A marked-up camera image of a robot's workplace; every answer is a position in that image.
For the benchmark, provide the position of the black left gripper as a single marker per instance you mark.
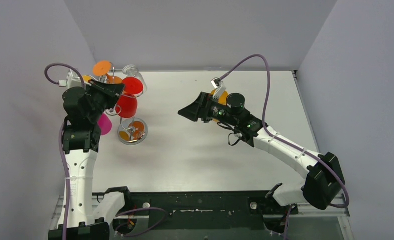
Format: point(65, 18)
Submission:
point(99, 96)

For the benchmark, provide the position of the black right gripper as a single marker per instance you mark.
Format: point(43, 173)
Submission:
point(201, 108)

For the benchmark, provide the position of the red wine glass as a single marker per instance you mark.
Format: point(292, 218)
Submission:
point(127, 105)

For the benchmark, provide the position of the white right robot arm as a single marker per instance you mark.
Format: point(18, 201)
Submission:
point(321, 174)

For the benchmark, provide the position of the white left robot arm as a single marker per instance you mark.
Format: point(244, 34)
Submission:
point(79, 139)

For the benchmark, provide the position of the orange wine glass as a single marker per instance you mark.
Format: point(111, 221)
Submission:
point(106, 69)

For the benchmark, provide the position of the clear wine glass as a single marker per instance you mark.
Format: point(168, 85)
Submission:
point(134, 73)

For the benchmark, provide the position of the pink wine glass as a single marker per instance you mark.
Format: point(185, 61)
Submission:
point(105, 124)

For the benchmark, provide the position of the chrome wine glass rack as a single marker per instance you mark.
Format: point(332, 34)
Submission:
point(131, 131)

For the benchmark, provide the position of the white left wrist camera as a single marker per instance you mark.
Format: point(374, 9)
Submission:
point(72, 80)

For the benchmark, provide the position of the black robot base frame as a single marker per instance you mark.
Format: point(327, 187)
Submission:
point(204, 210)

